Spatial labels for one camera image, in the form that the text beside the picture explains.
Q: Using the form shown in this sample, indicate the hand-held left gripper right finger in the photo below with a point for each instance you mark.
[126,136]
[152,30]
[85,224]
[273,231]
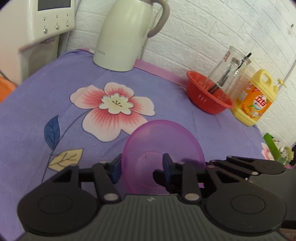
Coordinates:
[167,165]

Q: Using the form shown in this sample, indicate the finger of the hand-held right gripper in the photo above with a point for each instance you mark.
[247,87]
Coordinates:
[159,177]
[254,165]

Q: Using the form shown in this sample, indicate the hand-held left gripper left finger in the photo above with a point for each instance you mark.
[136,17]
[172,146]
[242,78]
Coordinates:
[116,171]

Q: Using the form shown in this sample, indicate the purple plastic bowl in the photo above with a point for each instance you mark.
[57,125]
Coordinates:
[148,150]

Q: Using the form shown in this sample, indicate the green box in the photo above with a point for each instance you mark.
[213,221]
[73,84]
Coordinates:
[271,146]

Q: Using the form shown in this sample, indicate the pale artificial flowers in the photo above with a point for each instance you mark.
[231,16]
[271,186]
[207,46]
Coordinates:
[285,151]

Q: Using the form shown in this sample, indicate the yellow dish soap bottle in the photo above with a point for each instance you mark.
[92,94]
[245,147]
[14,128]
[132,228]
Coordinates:
[254,102]

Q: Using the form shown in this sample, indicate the red plastic colander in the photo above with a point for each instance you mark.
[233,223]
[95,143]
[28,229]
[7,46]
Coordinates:
[205,97]

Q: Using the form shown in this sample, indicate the black straw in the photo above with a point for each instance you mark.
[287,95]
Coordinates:
[227,75]

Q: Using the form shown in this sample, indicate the clear glass jar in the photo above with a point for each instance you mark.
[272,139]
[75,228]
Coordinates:
[231,69]

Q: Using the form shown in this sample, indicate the purple floral tablecloth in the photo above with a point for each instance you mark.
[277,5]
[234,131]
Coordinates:
[46,92]

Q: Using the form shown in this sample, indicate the white thermos jug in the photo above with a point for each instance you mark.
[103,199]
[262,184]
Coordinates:
[124,34]

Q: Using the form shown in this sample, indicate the orange plastic basin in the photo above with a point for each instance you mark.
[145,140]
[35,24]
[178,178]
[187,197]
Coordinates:
[5,89]

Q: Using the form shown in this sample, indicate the white water dispenser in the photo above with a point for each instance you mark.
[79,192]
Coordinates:
[30,34]

